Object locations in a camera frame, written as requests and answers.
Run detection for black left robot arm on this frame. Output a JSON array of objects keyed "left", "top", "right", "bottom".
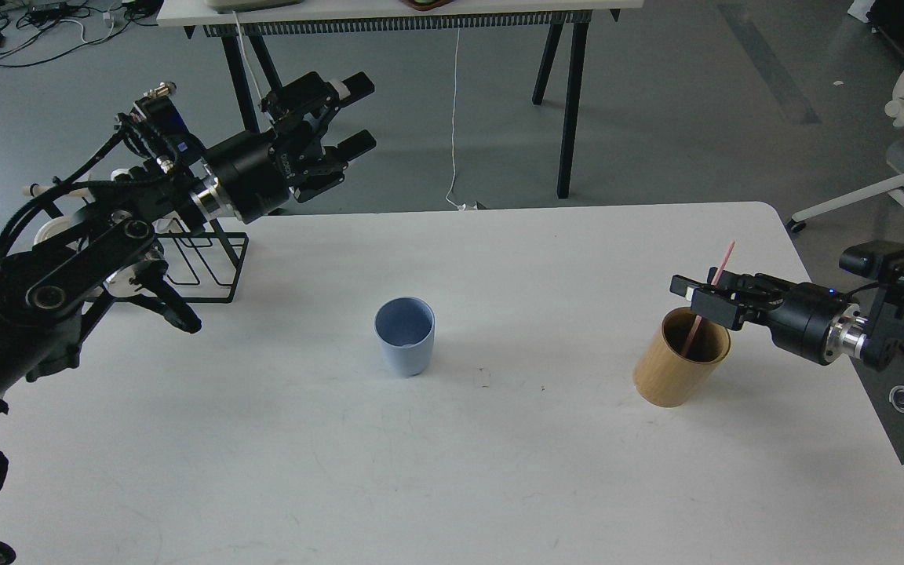
[{"left": 0, "top": 72, "right": 376, "bottom": 414}]

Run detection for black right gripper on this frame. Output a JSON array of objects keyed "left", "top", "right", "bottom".
[{"left": 669, "top": 268, "right": 867, "bottom": 366}]

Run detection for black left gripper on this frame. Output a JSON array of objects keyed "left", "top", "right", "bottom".
[{"left": 189, "top": 71, "right": 377, "bottom": 224}]

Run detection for blue plastic cup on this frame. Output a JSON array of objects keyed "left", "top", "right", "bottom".
[{"left": 374, "top": 297, "right": 436, "bottom": 377}]

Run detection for pink chopstick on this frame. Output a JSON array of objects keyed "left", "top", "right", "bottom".
[{"left": 680, "top": 239, "right": 736, "bottom": 358}]

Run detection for bamboo cylinder holder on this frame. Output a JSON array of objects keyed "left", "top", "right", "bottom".
[{"left": 632, "top": 307, "right": 731, "bottom": 408}]

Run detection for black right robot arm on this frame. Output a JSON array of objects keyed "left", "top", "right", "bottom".
[{"left": 669, "top": 240, "right": 904, "bottom": 415}]

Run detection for floor cables and power strip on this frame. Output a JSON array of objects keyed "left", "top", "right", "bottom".
[{"left": 0, "top": 0, "right": 162, "bottom": 83}]

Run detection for background table black legs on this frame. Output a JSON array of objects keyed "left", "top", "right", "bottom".
[{"left": 155, "top": 0, "right": 646, "bottom": 216}]

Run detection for white thick hanging cable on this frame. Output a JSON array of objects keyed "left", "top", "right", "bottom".
[{"left": 231, "top": 11, "right": 264, "bottom": 99}]

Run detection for black wire dish rack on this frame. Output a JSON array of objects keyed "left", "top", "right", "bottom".
[{"left": 87, "top": 212, "right": 249, "bottom": 304}]

